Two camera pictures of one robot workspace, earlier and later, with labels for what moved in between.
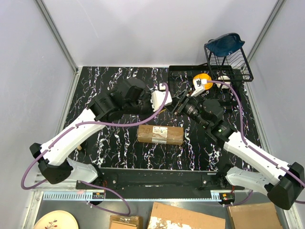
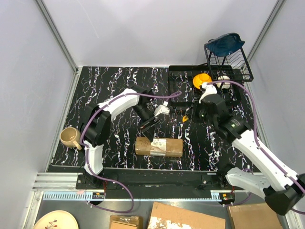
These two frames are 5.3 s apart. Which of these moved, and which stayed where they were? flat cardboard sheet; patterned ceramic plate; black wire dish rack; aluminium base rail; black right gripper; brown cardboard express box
Moved: black right gripper; brown cardboard express box
Stayed: patterned ceramic plate; flat cardboard sheet; black wire dish rack; aluminium base rail
